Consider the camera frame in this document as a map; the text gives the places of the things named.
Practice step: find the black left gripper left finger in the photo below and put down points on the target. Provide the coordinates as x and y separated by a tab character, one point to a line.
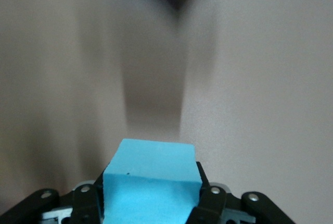
87	203

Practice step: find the cyan foam cube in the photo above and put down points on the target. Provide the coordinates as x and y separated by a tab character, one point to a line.
151	182

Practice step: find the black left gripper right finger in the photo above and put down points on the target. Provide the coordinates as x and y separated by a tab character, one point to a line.
210	203

